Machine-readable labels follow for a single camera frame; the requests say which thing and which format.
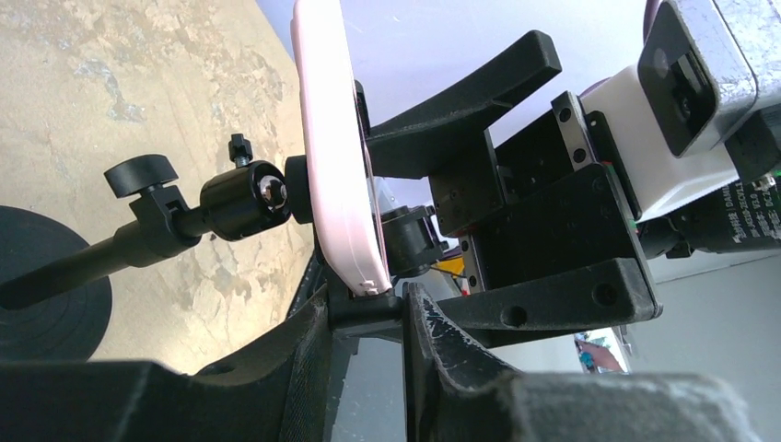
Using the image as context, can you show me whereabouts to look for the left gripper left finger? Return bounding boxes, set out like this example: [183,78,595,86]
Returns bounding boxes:
[1,292,332,441]

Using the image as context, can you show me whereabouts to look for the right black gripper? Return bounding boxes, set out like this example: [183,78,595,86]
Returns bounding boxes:
[367,30,662,348]

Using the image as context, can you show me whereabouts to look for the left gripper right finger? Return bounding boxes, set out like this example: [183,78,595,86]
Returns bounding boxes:
[402,283,759,441]

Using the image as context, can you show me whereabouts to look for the black round-base phone stand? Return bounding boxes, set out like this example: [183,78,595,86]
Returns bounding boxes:
[1,85,448,362]

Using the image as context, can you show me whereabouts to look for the pink case phone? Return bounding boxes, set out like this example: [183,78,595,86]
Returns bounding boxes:
[291,1,392,297]

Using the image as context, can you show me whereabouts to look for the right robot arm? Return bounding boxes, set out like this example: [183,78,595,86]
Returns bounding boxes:
[368,31,780,348]

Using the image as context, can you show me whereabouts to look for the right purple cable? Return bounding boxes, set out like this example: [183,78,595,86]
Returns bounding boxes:
[579,0,663,99]

